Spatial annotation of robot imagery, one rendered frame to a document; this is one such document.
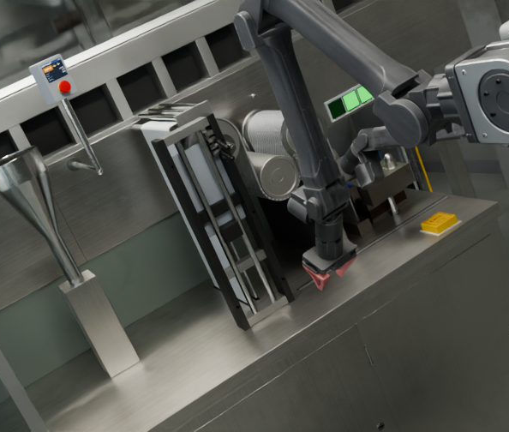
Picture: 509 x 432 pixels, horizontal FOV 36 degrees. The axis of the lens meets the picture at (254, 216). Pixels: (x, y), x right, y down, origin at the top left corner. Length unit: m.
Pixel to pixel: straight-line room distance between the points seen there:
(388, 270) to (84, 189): 0.90
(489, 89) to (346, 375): 1.12
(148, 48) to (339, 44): 1.13
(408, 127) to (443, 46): 1.66
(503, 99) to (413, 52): 1.71
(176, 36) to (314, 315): 0.95
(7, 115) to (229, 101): 0.66
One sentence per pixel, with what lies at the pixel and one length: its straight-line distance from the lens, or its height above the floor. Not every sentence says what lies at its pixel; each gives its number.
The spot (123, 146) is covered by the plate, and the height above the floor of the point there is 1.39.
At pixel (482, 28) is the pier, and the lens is 4.29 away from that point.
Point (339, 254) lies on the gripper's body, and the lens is 1.66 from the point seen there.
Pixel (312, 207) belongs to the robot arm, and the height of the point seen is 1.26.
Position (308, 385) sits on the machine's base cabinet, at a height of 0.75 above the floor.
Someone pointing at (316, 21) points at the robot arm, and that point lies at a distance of 1.33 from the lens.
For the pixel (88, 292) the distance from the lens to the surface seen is 2.08.
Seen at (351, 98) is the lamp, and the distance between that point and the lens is 2.64.
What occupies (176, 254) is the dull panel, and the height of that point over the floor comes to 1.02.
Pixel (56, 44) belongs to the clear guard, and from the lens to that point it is 2.25.
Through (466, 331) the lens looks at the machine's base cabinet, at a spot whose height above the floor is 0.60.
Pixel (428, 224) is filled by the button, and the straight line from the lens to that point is 2.15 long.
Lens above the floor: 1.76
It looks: 18 degrees down
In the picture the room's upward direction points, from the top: 24 degrees counter-clockwise
